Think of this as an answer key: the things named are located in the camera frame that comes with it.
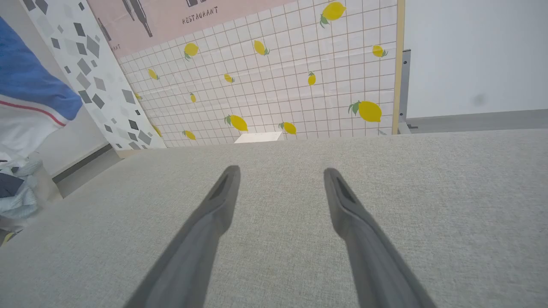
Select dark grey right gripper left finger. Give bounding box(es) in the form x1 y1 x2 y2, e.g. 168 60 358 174
123 165 241 308

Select white box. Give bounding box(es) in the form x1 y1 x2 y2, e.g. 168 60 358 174
234 132 284 144

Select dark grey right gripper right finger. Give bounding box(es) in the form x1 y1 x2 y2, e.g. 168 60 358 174
323 167 437 308

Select light blue clothing pile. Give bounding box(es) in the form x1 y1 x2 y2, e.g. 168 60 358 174
0 158 43 221

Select blue white basketball jersey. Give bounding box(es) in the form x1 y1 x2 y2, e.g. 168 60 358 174
0 17 83 161

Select pink restaurant poster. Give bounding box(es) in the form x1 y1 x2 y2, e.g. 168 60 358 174
86 0 296 59

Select grey metal panel stand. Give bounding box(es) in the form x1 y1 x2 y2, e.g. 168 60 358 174
398 49 418 135

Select lemon print tile backdrop panel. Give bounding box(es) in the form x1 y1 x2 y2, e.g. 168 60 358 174
118 0 405 148

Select white grey terrazzo print panel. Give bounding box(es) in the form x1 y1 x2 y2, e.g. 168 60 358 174
19 0 167 151

